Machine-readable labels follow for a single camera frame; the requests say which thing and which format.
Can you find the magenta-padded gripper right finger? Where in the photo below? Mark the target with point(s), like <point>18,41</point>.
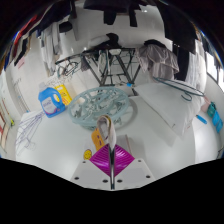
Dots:
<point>123,163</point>

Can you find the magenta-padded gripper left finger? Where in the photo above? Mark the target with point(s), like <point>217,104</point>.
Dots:
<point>100,163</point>

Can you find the round pale green peg hanger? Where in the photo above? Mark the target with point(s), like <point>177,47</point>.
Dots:
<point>100,100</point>

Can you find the white pillow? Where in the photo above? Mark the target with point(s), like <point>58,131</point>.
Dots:
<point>166,103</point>

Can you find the yellow detergent bag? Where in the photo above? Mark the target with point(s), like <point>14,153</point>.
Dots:
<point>64,95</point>

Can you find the blue detergent bottle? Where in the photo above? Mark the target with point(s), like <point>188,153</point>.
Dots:
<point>50,103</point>

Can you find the small blue brush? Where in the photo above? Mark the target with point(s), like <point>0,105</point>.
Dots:
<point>201,119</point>

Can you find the black folding drying rack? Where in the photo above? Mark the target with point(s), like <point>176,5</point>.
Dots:
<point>125,68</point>

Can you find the wooden framed board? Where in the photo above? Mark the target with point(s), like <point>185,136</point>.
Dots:
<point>3,130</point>

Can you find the grey shirt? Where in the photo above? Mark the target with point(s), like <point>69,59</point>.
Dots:
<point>156,61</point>

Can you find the window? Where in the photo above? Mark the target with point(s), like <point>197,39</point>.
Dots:
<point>215,68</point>

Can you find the colourful hanging garments row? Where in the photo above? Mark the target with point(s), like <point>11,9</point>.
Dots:
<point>30,36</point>

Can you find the dark hanging garments row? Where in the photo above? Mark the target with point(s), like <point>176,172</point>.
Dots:
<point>176,26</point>

